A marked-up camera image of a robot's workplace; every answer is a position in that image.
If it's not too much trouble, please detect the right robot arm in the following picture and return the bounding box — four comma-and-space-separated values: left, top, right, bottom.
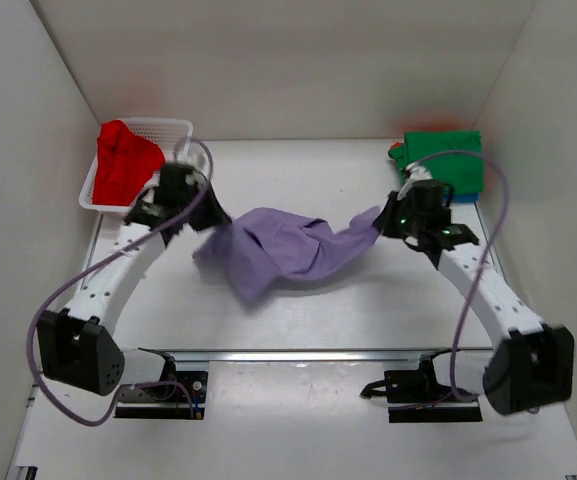
375, 180, 575, 416

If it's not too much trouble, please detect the red t-shirt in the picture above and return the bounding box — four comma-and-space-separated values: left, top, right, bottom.
92, 120, 165, 206

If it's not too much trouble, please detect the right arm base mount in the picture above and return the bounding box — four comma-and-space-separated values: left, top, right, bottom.
360, 354, 483, 424

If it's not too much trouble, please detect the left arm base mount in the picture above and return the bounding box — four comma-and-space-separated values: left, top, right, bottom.
114, 362, 209, 421

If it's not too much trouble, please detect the green folded t-shirt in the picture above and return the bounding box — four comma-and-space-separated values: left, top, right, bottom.
388, 130, 484, 195

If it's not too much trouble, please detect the purple t-shirt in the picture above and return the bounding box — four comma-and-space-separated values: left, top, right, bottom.
193, 206, 380, 302

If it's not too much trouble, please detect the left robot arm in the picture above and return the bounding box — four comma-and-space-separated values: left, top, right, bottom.
37, 163, 230, 398

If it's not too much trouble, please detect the white plastic basket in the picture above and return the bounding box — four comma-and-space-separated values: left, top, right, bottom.
79, 117, 194, 215

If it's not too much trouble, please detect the blue folded t-shirt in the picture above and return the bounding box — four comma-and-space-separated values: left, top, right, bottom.
452, 193, 480, 204

